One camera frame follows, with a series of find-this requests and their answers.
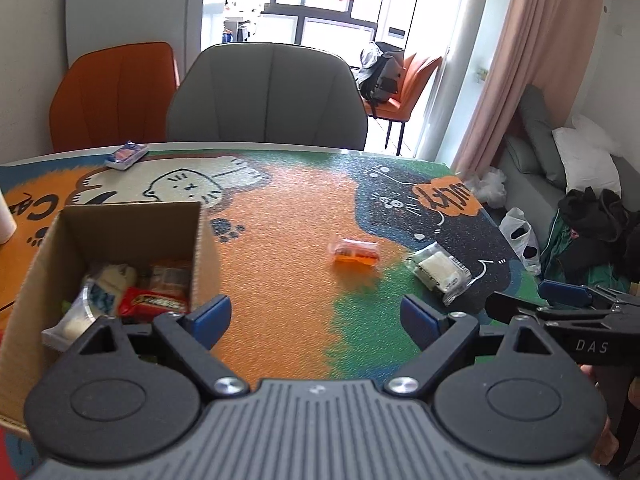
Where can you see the black clothing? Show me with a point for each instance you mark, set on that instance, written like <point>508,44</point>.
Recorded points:
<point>595,220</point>

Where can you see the black framed window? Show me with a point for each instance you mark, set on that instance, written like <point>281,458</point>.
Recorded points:
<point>300,12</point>

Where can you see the brown snack packet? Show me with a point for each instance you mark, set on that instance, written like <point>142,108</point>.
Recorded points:
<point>170,275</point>

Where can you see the grey chair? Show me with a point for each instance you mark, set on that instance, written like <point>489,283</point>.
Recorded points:
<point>270,100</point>

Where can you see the clear packet with white snack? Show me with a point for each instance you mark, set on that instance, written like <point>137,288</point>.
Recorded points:
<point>440,270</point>

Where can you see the pink curtain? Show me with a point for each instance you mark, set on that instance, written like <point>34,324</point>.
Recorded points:
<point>520,60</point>

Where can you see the person's right hand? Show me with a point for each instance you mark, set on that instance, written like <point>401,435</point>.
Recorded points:
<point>607,442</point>

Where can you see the blue tissue pack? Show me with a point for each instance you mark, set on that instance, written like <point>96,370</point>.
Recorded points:
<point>125,155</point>

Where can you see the white paper towel roll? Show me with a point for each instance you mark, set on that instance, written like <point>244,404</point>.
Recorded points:
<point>5,220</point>

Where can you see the cat print table mat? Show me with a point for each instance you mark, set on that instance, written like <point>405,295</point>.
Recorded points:
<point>290,260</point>

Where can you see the red snack packet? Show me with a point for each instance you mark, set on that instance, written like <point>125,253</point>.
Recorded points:
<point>150,301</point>

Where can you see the white and blue snack packet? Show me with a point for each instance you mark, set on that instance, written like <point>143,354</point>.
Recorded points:
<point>102,300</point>

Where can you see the clear packet with cream snack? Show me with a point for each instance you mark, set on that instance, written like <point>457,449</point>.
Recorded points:
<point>67,327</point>

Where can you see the cardboard box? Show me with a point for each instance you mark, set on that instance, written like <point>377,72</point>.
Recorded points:
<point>130,230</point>

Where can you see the orange chair with black legs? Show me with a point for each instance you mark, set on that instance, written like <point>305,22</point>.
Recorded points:
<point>415,85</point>

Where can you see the wall outlet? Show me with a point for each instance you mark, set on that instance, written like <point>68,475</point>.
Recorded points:
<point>482,73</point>

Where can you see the grey sofa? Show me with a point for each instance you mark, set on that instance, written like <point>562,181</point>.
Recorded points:
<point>530,170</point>

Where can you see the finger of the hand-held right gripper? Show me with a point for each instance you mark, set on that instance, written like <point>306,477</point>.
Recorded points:
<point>515,307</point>
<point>562,292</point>

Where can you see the white pillow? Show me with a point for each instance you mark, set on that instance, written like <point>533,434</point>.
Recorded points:
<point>585,155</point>

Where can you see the grey cushion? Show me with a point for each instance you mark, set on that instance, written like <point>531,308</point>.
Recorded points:
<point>542,125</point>

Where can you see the orange snack packet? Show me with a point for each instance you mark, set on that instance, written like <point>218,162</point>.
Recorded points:
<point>355,255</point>

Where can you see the green clothing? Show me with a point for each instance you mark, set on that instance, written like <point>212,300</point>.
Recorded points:
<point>555,245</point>

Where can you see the white plastic bag with dark item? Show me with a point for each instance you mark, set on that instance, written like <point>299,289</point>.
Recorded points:
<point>510,220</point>

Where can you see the grey backpack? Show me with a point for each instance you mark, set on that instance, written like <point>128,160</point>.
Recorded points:
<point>382,75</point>

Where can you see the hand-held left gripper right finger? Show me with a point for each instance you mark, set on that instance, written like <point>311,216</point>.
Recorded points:
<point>415,320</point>

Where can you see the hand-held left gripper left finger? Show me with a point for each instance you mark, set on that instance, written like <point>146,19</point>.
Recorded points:
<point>215,317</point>

